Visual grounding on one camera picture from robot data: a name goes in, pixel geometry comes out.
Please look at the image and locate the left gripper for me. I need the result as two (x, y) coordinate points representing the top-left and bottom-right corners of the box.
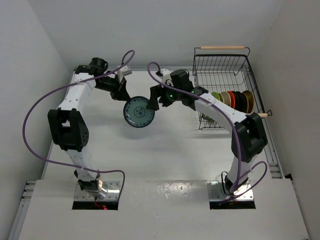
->
(94, 74), (131, 101)

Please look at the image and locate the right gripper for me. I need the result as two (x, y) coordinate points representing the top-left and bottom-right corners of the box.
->
(148, 80), (183, 110)

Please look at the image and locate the blue floral plate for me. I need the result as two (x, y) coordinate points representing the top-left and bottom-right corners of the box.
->
(123, 96), (155, 128)

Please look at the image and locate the lime green plate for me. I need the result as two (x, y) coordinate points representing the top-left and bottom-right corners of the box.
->
(211, 92), (223, 102)

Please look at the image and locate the cream plate with calligraphy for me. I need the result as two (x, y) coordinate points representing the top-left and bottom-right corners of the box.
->
(219, 91), (231, 107)

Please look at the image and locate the cream plate black blotch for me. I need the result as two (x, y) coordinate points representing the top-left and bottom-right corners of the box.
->
(223, 91), (235, 109)

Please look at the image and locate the orange plate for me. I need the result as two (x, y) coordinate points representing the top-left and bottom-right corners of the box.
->
(228, 91), (237, 110)

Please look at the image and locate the yellow patterned plate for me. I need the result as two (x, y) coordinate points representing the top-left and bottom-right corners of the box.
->
(243, 90), (255, 114)
(240, 92), (249, 113)

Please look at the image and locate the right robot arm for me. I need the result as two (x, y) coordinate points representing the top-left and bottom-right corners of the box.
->
(147, 68), (268, 194)

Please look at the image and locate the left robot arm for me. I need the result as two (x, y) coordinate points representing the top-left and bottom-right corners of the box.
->
(47, 57), (132, 199)

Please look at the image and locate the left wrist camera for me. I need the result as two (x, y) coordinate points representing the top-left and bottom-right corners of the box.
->
(116, 65), (132, 82)

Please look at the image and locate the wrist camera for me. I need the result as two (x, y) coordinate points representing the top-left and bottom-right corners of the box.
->
(116, 65), (132, 82)
(156, 68), (174, 87)

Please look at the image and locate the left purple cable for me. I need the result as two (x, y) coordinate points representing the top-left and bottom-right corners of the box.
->
(22, 49), (136, 198)

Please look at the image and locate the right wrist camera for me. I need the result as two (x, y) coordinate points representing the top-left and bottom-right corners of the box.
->
(156, 68), (174, 87)

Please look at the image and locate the black wire dish rack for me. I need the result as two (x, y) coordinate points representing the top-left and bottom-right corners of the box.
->
(192, 46), (273, 117)

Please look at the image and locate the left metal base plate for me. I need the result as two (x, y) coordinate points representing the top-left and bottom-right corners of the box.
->
(73, 180), (120, 202)

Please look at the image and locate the metal base plate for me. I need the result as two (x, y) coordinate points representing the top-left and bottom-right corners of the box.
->
(207, 180), (254, 202)
(73, 180), (120, 202)

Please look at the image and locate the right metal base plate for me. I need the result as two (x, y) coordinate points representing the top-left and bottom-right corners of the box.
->
(207, 180), (254, 202)

